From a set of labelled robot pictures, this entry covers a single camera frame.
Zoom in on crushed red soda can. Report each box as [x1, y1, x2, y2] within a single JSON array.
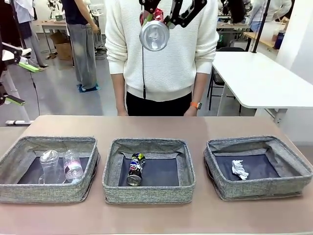
[[139, 7, 171, 52]]

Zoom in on crushed clear plastic cup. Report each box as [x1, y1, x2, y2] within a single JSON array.
[[38, 149, 60, 185]]

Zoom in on clear plastic water bottle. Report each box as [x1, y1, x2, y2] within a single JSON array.
[[62, 149, 84, 184]]

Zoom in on crushed dark blue can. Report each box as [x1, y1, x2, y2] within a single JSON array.
[[126, 153, 147, 186]]

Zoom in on white paper ball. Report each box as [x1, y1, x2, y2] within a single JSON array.
[[231, 160, 249, 181]]

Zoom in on person's right forearm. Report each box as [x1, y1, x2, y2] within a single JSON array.
[[111, 72, 127, 107]]

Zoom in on person's left forearm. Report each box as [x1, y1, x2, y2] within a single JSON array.
[[192, 70, 211, 103]]

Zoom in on person's right hand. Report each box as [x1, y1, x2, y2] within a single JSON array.
[[116, 105, 129, 117]]

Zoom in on cardboard box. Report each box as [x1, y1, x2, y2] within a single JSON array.
[[50, 32, 74, 61]]

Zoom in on person in light blue shirt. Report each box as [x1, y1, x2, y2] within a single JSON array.
[[14, 0, 49, 71]]

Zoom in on person in grey trousers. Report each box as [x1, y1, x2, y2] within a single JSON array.
[[61, 0, 100, 91]]

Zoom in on person in white sweater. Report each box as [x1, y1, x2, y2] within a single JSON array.
[[104, 0, 220, 117]]

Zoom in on small white background robot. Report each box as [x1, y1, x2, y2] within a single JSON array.
[[47, 0, 61, 20]]

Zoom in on black folding chair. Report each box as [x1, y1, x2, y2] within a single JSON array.
[[207, 47, 245, 111]]

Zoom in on black pole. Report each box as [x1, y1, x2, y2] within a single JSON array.
[[251, 0, 271, 54]]

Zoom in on wooden table with bottles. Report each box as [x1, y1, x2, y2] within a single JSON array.
[[243, 31, 289, 52]]

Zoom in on person in pale shirt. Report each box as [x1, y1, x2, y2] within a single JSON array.
[[248, 0, 291, 33]]

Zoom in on blue bottle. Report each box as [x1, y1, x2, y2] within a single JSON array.
[[273, 29, 286, 49]]

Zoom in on grey fabric basket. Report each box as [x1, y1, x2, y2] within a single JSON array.
[[203, 135, 313, 202], [102, 138, 197, 205], [0, 136, 101, 204]]

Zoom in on white table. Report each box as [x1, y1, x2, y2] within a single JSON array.
[[210, 51, 313, 124]]

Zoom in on thin black cord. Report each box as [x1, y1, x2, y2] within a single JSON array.
[[141, 46, 147, 100]]

